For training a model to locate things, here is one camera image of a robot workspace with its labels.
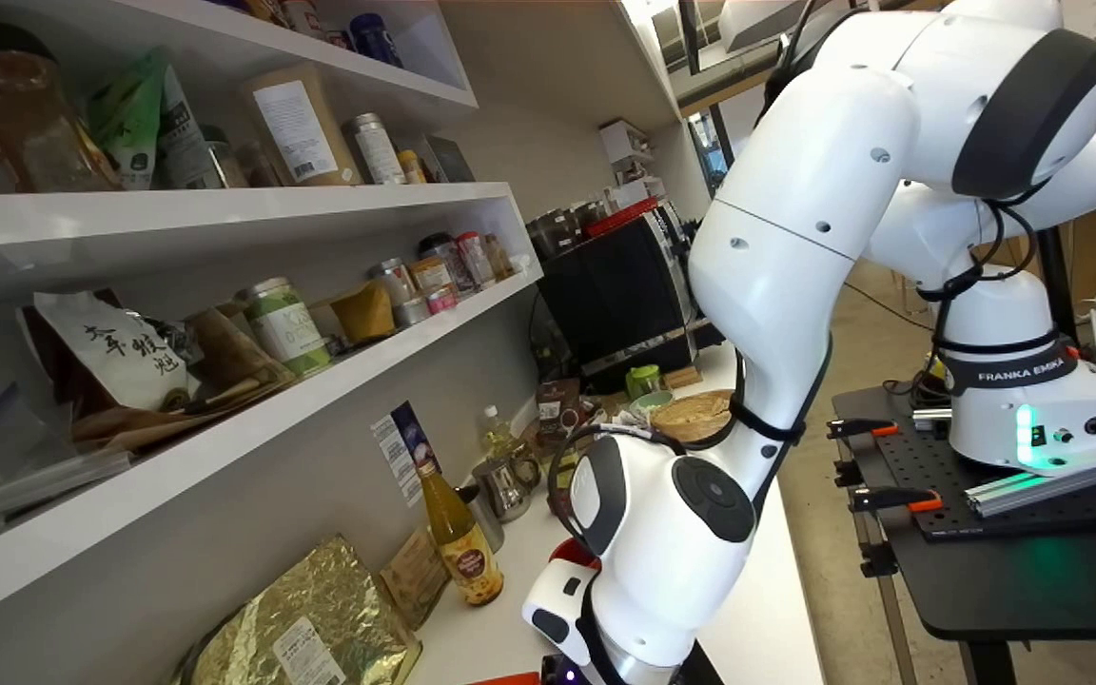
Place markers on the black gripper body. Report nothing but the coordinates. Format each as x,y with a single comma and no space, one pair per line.
572,670

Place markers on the red snack bag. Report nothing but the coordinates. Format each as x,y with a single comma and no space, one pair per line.
511,677

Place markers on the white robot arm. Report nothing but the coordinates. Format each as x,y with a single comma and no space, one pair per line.
816,215

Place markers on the round red plate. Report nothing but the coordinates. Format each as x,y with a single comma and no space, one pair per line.
577,553

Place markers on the yellow liquid bottle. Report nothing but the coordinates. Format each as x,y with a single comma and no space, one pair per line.
464,558

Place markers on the beige paper packet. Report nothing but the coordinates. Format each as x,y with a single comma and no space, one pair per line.
411,577

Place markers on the clear oil bottle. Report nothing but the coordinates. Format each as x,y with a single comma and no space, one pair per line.
494,444

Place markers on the gold foil bag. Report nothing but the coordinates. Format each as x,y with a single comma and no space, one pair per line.
305,609

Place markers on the round wicker basket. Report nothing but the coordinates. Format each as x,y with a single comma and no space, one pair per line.
692,420

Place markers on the blue white carton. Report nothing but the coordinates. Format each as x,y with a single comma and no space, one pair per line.
400,451

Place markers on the small green box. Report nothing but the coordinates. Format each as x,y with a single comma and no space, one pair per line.
645,383

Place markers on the black microwave oven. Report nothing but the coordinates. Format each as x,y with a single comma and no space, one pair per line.
611,298

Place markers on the yellow jar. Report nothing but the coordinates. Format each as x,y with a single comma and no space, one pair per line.
364,313

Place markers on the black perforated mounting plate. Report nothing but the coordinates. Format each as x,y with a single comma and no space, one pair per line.
941,481

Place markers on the metal-lid glass jar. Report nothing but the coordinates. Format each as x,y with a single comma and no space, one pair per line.
395,285

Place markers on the dark-lid spice can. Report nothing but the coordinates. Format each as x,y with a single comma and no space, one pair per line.
438,266

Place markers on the small labelled can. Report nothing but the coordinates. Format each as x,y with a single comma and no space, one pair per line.
473,257

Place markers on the green-lid white jar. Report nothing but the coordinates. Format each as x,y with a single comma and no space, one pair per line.
282,328

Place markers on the black robot table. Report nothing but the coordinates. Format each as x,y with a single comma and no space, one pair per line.
1017,583

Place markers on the brown paper pouch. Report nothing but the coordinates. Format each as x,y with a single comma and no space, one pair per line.
229,347

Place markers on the dark small box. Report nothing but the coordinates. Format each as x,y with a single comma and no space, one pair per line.
451,158

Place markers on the small yellow bottle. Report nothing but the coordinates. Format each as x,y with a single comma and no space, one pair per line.
411,170

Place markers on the white bag black characters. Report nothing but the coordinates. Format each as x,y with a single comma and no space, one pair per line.
116,347

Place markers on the blue canister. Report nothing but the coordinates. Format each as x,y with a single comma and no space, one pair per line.
374,38

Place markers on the green food bag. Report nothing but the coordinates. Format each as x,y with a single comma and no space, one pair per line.
130,128

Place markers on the large brown glass jar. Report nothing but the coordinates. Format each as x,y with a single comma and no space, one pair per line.
15,128

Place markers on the white wall shelf unit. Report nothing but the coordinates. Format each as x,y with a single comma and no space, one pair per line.
255,212

